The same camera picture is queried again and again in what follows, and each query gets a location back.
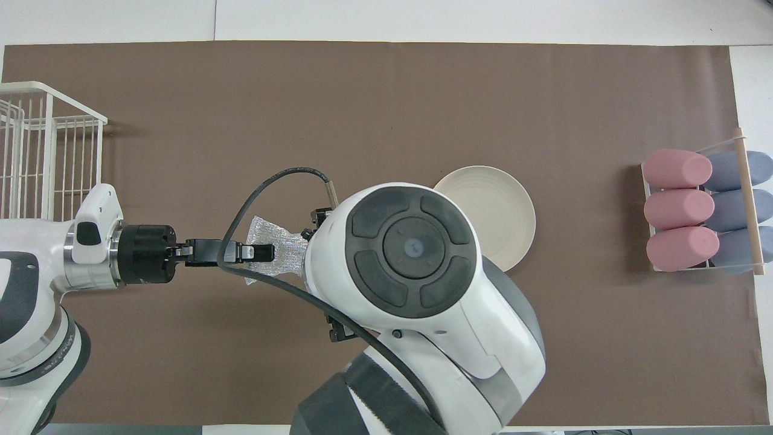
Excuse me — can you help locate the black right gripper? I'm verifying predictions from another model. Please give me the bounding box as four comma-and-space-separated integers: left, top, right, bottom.
305, 207, 357, 343

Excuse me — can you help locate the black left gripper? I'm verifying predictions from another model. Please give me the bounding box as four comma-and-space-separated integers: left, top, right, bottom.
173, 239, 277, 268

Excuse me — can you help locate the silver mesh sponge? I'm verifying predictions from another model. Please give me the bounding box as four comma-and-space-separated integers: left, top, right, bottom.
244, 215, 310, 286

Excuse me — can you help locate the cream round plate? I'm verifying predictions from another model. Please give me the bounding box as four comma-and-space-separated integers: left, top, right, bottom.
433, 166, 537, 273

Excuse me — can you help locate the brown table mat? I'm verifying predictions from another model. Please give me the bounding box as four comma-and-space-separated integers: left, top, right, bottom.
0, 40, 769, 427

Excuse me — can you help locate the pink plastic cup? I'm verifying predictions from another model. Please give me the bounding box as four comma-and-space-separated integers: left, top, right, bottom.
646, 225, 721, 272
644, 188, 716, 231
642, 149, 714, 190

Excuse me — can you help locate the blue plastic cup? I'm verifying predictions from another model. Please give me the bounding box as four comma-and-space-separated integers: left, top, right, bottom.
704, 150, 773, 193
710, 226, 773, 274
705, 188, 773, 233

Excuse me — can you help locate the cup rack with wooden rod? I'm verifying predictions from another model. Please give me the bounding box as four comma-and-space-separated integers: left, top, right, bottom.
641, 127, 768, 277

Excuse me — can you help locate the white wire dish rack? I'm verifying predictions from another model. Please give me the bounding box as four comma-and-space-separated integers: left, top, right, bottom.
0, 81, 109, 222

